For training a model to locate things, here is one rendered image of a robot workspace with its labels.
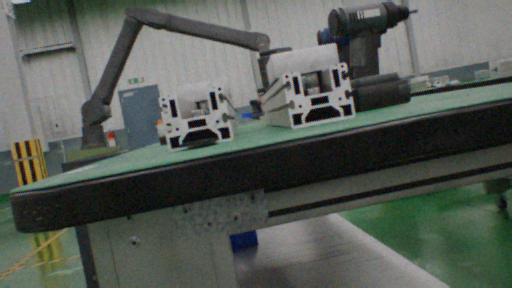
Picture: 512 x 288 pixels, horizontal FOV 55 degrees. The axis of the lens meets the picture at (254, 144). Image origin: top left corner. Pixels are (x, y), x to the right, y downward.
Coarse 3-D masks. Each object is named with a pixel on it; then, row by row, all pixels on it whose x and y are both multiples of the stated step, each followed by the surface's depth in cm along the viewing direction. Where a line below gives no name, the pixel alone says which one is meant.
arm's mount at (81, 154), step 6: (84, 150) 167; (90, 150) 167; (96, 150) 167; (102, 150) 167; (108, 150) 168; (114, 150) 171; (120, 150) 182; (66, 156) 166; (72, 156) 166; (78, 156) 167; (84, 156) 167; (90, 156) 167
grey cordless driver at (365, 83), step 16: (336, 16) 99; (352, 16) 99; (368, 16) 100; (384, 16) 100; (400, 16) 102; (336, 32) 100; (352, 32) 100; (368, 32) 101; (352, 48) 101; (368, 48) 101; (352, 64) 101; (368, 64) 101; (352, 80) 103; (368, 80) 100; (384, 80) 101; (400, 80) 101; (352, 96) 101; (368, 96) 99; (384, 96) 100; (400, 96) 101
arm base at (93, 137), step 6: (90, 126) 170; (96, 126) 171; (102, 126) 174; (84, 132) 171; (90, 132) 170; (96, 132) 171; (102, 132) 174; (84, 138) 170; (90, 138) 170; (96, 138) 170; (102, 138) 172; (84, 144) 171; (90, 144) 169; (96, 144) 168; (102, 144) 169
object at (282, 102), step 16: (336, 64) 75; (288, 80) 75; (320, 80) 84; (336, 80) 77; (272, 96) 118; (288, 96) 75; (304, 96) 84; (320, 96) 76; (336, 96) 75; (272, 112) 129; (288, 112) 75; (304, 112) 75; (320, 112) 92; (336, 112) 78; (352, 112) 75
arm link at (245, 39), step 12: (156, 12) 167; (168, 24) 169; (180, 24) 170; (192, 24) 170; (204, 24) 170; (204, 36) 170; (216, 36) 170; (228, 36) 169; (240, 36) 169; (252, 36) 168; (264, 36) 168; (252, 48) 169
